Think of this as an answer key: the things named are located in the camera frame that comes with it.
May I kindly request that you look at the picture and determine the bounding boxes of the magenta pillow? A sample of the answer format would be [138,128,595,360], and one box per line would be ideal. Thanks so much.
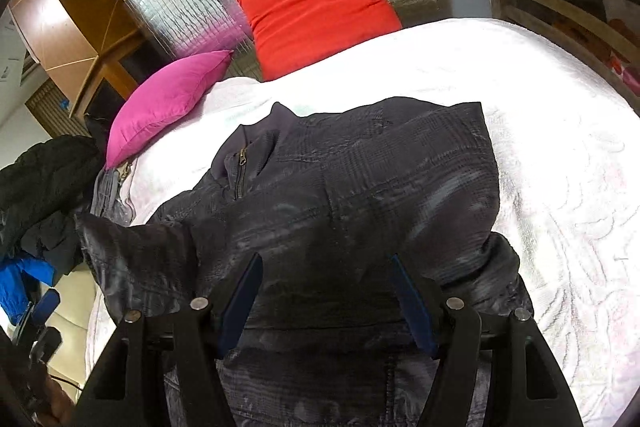
[105,50,235,169]

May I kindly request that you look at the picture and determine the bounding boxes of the white textured bed blanket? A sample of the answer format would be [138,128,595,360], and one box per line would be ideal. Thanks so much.
[87,18,640,427]

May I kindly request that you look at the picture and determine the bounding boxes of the wooden cabinet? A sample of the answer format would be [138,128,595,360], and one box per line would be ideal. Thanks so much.
[10,0,168,120]

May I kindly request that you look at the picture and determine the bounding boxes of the blue garment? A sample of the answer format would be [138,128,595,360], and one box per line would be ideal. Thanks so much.
[0,253,57,327]

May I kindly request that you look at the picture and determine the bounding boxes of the large red cushion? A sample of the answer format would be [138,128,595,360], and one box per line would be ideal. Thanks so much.
[236,0,404,82]

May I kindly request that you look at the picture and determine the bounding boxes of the person's left hand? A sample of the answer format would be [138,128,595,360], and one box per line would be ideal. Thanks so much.
[44,377,77,427]

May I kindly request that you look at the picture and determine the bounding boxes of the dark grey checked jacket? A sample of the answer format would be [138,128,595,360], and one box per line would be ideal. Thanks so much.
[75,101,536,427]

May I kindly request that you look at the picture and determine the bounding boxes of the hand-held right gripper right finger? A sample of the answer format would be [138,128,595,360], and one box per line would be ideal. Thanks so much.
[389,254,584,427]

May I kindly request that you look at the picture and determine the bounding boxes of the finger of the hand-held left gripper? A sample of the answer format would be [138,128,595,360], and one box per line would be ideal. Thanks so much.
[22,288,62,330]

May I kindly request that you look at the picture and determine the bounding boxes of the wooden slatted panel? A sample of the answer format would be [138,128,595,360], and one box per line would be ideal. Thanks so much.
[25,84,87,138]

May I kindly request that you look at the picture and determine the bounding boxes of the black garment pile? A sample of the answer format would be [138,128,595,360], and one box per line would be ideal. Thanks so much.
[0,134,107,279]

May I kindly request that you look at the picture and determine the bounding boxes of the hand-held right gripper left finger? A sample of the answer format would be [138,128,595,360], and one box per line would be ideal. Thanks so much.
[75,252,265,427]

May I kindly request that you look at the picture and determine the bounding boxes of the grey zippered cloth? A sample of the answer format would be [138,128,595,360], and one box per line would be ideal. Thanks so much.
[90,161,137,228]

